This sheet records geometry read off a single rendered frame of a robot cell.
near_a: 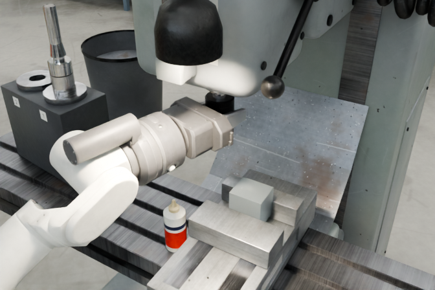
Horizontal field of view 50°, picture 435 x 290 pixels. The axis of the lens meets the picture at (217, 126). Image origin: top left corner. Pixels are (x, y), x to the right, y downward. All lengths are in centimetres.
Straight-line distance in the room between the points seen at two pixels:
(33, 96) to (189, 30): 65
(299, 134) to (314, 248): 30
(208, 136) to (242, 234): 18
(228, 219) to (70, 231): 30
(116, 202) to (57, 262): 170
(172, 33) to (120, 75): 216
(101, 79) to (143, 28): 203
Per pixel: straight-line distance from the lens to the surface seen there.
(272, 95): 58
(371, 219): 123
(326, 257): 92
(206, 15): 47
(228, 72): 60
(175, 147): 65
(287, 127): 111
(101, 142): 59
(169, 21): 47
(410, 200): 269
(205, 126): 68
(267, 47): 61
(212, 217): 79
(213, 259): 78
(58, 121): 99
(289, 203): 83
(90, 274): 221
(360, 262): 91
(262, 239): 76
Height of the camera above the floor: 160
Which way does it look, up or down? 31 degrees down
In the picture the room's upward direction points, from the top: straight up
